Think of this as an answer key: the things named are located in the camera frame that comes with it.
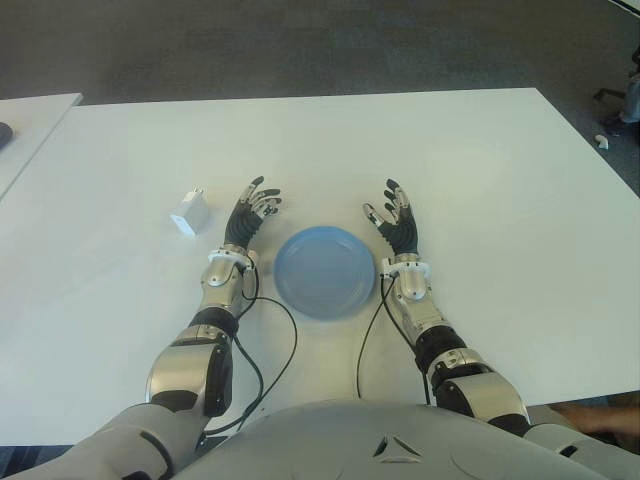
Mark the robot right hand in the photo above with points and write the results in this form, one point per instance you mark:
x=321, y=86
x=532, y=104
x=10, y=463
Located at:
x=402, y=232

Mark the small white floor object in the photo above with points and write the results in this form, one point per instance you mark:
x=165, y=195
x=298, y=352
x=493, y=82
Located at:
x=602, y=142

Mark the white charger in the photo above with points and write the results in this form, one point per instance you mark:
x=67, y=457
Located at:
x=187, y=217

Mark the blue plate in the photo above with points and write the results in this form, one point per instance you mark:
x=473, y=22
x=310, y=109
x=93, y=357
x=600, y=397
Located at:
x=322, y=275

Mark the grey robot torso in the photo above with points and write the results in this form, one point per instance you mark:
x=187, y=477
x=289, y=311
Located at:
x=350, y=440

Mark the white side table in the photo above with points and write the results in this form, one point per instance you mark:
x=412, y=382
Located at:
x=30, y=150

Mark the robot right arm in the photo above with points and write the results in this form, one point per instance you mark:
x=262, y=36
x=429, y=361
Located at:
x=480, y=395

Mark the black object on side table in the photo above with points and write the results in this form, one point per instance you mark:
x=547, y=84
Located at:
x=4, y=134

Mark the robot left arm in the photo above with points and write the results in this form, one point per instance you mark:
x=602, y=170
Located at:
x=190, y=365

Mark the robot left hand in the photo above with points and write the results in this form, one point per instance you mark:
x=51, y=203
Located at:
x=242, y=225

